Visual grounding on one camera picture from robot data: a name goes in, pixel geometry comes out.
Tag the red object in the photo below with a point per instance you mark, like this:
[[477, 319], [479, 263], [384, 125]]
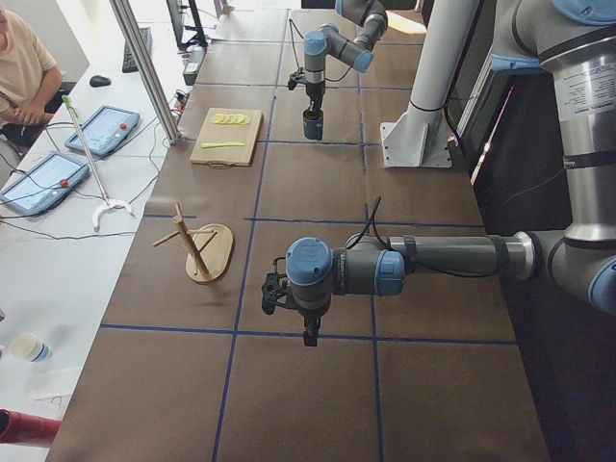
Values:
[[28, 430]]

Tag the black computer mouse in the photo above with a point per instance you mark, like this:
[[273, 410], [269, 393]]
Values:
[[98, 81]]

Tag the paper cup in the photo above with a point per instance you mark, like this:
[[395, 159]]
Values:
[[29, 347]]

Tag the wooden cup storage rack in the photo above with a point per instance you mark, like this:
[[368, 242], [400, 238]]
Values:
[[208, 247]]

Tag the dark blue cup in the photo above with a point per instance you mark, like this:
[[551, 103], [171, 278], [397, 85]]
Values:
[[312, 124]]

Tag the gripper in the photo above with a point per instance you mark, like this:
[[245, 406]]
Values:
[[314, 92], [308, 318]]

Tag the teach pendant tablet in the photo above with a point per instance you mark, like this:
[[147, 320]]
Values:
[[45, 185], [108, 128]]

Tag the wooden cutting board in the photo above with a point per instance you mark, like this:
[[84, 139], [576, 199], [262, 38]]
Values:
[[227, 156]]

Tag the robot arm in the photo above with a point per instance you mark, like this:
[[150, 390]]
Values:
[[328, 41], [575, 42]]

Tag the far teach pendant tablet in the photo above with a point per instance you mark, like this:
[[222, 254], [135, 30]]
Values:
[[108, 128]]

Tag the aluminium frame post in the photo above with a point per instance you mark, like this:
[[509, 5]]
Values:
[[130, 29]]

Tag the white column with base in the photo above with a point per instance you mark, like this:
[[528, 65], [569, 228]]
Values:
[[419, 137]]

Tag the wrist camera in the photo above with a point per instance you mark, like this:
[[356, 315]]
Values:
[[296, 78], [276, 293]]

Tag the yellow plastic knife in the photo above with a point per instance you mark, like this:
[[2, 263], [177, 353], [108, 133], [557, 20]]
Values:
[[220, 144]]

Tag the seated person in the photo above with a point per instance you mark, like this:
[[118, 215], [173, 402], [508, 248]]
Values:
[[31, 82]]

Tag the near teach pendant tablet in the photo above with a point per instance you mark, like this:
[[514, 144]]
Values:
[[45, 185]]

